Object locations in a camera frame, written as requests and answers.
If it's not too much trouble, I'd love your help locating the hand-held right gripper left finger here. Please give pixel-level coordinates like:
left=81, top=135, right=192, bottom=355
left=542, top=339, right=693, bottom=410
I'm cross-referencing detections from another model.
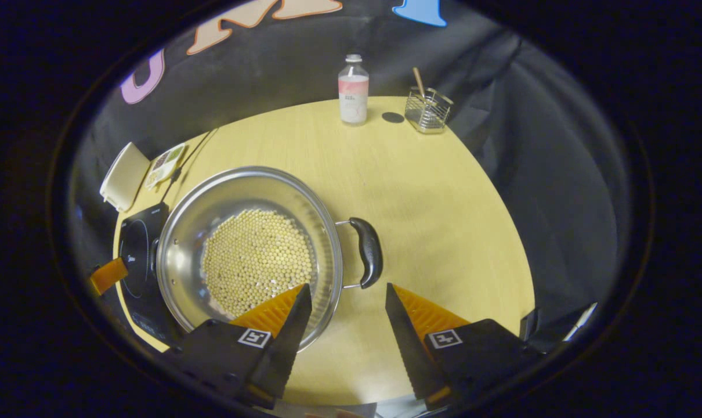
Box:
left=165, top=283, right=313, bottom=410

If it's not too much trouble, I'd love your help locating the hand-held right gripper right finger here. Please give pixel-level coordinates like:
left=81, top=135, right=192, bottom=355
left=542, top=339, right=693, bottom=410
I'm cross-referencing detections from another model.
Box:
left=385, top=283, right=537, bottom=410

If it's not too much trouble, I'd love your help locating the black induction cooktop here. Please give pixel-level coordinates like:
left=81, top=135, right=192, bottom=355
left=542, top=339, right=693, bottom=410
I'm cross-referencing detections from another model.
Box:
left=114, top=202, right=186, bottom=347

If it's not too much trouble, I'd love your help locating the steel pot with black handles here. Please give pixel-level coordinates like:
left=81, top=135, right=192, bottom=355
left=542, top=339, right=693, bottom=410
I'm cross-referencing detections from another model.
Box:
left=151, top=166, right=384, bottom=353

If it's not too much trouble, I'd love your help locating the pile of soybeans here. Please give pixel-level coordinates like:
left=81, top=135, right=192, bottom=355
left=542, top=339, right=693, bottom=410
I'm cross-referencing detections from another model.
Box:
left=202, top=209, right=315, bottom=319

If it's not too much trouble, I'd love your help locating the white box appliance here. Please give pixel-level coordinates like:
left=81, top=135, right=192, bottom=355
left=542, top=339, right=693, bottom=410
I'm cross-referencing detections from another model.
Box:
left=99, top=142, right=151, bottom=212

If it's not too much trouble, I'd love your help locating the white divided bean dish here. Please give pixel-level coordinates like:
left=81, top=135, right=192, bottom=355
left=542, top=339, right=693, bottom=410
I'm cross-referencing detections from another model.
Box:
left=144, top=143, right=187, bottom=191

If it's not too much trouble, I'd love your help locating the black flat object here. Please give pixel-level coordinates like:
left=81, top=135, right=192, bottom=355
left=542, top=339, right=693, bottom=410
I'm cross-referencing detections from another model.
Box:
left=519, top=302, right=598, bottom=352

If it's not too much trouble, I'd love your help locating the black backdrop cloth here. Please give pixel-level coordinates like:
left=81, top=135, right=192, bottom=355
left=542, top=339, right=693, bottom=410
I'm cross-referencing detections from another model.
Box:
left=67, top=0, right=642, bottom=349

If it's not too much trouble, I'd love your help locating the clear bottle with pink label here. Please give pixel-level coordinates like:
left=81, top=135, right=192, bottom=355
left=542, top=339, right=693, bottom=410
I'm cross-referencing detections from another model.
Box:
left=338, top=54, right=370, bottom=127

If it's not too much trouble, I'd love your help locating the black power cable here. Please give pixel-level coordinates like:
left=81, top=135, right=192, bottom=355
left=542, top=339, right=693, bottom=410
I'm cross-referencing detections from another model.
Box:
left=168, top=128, right=219, bottom=186

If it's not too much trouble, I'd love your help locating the wire mesh holder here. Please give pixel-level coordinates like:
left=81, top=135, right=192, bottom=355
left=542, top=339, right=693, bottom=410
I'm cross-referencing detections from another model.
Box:
left=404, top=87, right=454, bottom=135

